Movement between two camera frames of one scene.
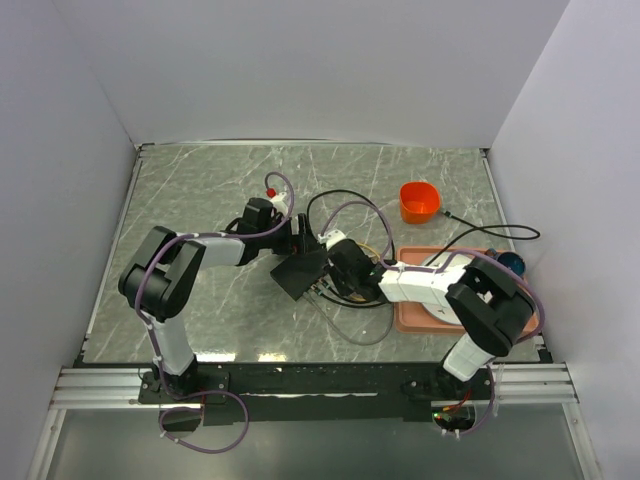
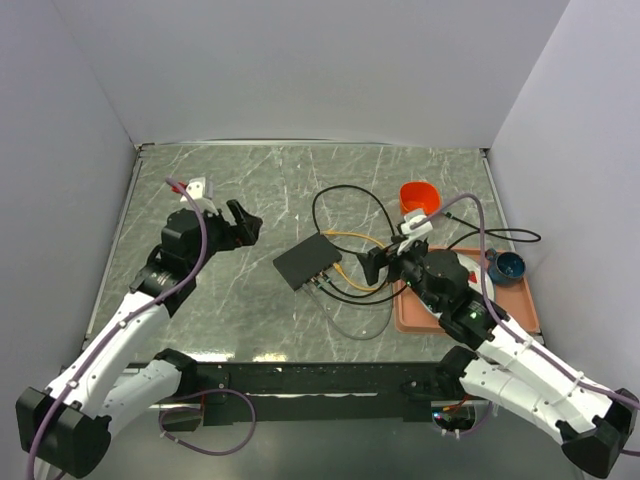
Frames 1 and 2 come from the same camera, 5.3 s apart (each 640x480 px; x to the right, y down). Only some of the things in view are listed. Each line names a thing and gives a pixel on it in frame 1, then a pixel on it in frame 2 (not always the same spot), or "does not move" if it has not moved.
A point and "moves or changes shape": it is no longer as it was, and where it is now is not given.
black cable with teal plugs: [324, 291] to [323, 275]
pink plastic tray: [409, 316] does not move
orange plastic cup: [419, 201] does not move
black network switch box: [296, 273] moves or changes shape
